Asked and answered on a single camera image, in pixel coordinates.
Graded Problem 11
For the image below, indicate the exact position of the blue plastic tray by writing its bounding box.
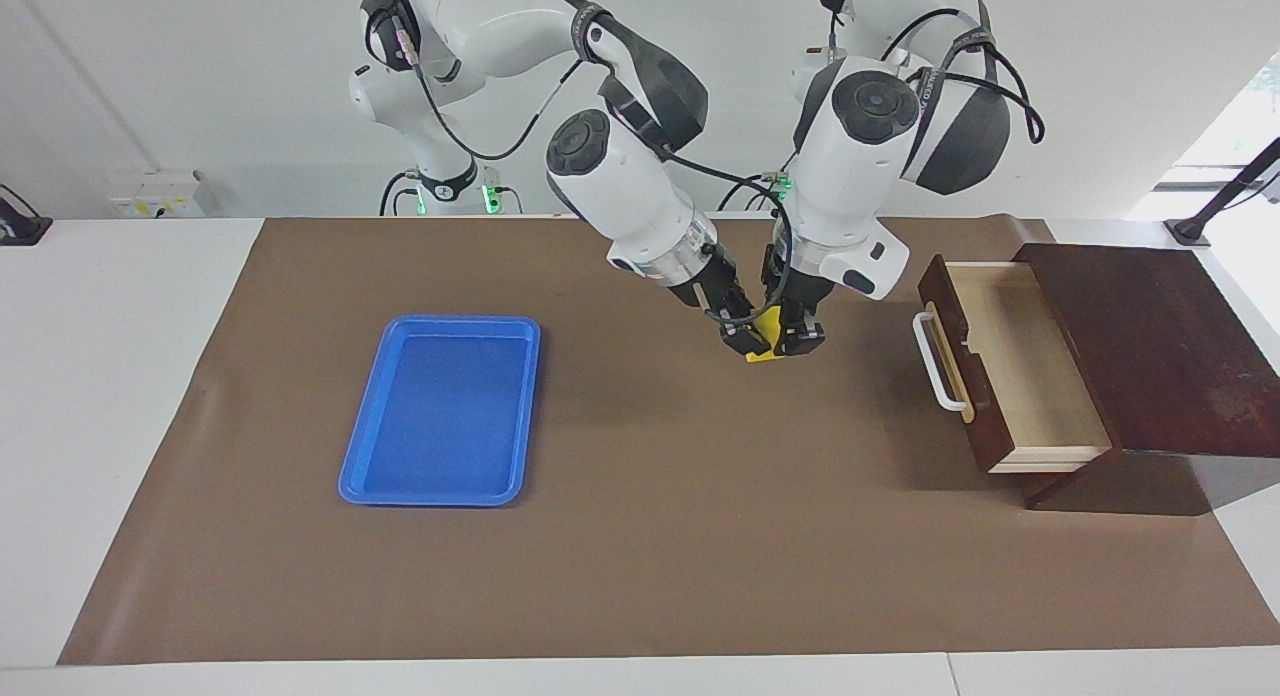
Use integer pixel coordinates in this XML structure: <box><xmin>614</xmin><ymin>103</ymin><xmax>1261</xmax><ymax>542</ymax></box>
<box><xmin>338</xmin><ymin>315</ymin><xmax>542</xmax><ymax>507</ymax></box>

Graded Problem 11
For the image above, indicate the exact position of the white wall socket box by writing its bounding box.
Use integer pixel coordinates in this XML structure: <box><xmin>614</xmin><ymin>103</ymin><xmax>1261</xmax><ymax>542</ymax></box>
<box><xmin>108</xmin><ymin>171</ymin><xmax>206</xmax><ymax>219</ymax></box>

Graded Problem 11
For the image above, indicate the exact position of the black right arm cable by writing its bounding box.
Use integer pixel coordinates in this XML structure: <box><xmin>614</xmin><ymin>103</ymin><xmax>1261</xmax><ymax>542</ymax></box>
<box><xmin>395</xmin><ymin>16</ymin><xmax>796</xmax><ymax>327</ymax></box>

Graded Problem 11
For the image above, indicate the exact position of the yellow cube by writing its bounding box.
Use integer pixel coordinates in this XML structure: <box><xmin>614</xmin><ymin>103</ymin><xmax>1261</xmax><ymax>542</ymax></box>
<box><xmin>745</xmin><ymin>306</ymin><xmax>787</xmax><ymax>365</ymax></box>

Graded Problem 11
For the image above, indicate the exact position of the dark wooden drawer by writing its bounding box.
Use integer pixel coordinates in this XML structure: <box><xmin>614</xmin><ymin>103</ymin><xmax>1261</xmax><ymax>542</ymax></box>
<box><xmin>912</xmin><ymin>253</ymin><xmax>1113</xmax><ymax>474</ymax></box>

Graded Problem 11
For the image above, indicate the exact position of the black base cable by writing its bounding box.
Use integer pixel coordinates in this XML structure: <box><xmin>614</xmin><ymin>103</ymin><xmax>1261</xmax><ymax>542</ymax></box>
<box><xmin>715</xmin><ymin>171</ymin><xmax>801</xmax><ymax>215</ymax></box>
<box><xmin>378</xmin><ymin>171</ymin><xmax>421</xmax><ymax>217</ymax></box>

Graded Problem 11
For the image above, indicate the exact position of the white drawer handle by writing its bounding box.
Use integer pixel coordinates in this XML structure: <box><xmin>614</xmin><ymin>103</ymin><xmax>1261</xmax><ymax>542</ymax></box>
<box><xmin>912</xmin><ymin>311</ymin><xmax>972</xmax><ymax>415</ymax></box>

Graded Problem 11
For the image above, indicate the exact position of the dark wooden drawer cabinet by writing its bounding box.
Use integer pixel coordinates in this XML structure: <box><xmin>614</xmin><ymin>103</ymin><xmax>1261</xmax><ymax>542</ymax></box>
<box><xmin>1012</xmin><ymin>241</ymin><xmax>1280</xmax><ymax>509</ymax></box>

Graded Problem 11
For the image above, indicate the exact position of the black camera stand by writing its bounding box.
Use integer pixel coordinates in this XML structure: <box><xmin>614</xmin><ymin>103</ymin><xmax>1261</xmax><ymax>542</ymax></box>
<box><xmin>1165</xmin><ymin>136</ymin><xmax>1280</xmax><ymax>249</ymax></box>

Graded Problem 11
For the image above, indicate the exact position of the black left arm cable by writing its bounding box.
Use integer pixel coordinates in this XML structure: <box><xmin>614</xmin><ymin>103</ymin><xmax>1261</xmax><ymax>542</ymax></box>
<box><xmin>825</xmin><ymin>0</ymin><xmax>1046</xmax><ymax>147</ymax></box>

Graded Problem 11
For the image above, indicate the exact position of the brown table mat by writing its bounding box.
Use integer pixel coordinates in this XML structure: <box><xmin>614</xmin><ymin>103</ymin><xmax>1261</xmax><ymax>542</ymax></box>
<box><xmin>57</xmin><ymin>216</ymin><xmax>1280</xmax><ymax>667</ymax></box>

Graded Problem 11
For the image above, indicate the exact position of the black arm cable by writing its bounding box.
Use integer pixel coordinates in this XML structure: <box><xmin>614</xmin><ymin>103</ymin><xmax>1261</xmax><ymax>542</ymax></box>
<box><xmin>825</xmin><ymin>0</ymin><xmax>1046</xmax><ymax>147</ymax></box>
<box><xmin>395</xmin><ymin>16</ymin><xmax>796</xmax><ymax>327</ymax></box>

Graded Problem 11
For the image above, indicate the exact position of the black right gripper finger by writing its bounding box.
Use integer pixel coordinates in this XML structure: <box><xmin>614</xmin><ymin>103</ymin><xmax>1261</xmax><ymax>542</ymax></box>
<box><xmin>720</xmin><ymin>319</ymin><xmax>773</xmax><ymax>360</ymax></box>

